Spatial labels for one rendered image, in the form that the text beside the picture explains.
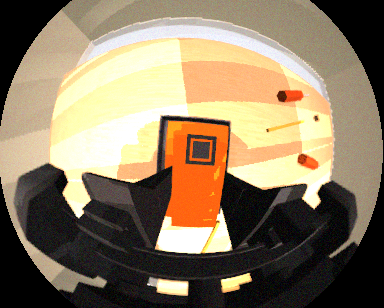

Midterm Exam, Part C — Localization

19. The tan wooden panel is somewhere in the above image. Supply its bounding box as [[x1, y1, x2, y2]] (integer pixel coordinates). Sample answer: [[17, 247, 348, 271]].
[[222, 274, 252, 291]]

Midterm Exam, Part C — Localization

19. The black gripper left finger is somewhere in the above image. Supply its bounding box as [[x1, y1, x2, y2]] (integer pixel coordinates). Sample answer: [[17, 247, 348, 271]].
[[81, 165, 173, 249]]

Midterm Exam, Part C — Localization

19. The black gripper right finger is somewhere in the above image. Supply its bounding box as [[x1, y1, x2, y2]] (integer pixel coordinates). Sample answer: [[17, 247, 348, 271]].
[[219, 171, 308, 250]]

